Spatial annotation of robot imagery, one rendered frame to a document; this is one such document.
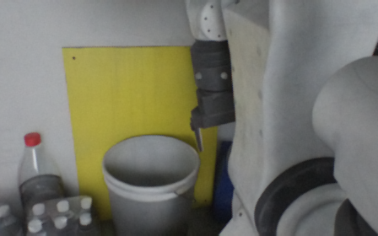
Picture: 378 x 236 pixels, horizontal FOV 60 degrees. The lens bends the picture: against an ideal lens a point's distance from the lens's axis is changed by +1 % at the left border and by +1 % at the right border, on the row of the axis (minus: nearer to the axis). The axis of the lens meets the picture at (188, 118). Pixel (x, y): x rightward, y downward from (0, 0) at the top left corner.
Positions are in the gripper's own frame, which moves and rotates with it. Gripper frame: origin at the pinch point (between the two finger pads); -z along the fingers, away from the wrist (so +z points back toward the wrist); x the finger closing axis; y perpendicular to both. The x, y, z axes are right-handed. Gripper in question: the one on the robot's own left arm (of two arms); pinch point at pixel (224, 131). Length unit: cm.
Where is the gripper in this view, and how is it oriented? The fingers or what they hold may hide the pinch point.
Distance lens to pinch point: 65.5
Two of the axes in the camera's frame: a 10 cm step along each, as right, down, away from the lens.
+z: -1.5, -8.7, -4.7
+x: 9.7, -2.2, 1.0
